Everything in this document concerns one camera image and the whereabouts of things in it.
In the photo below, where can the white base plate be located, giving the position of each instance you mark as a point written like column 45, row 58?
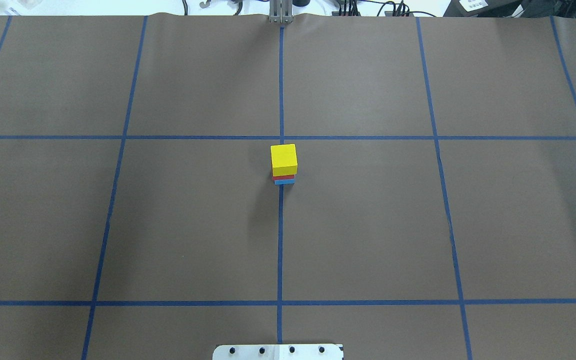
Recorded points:
column 295, row 351

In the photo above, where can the blue foam block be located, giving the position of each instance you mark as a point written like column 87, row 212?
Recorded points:
column 284, row 181

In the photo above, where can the red foam block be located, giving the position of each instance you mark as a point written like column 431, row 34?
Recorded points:
column 283, row 177

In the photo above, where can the yellow foam block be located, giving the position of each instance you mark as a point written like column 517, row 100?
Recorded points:
column 283, row 160

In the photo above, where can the aluminium frame post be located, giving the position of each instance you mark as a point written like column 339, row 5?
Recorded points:
column 280, row 12

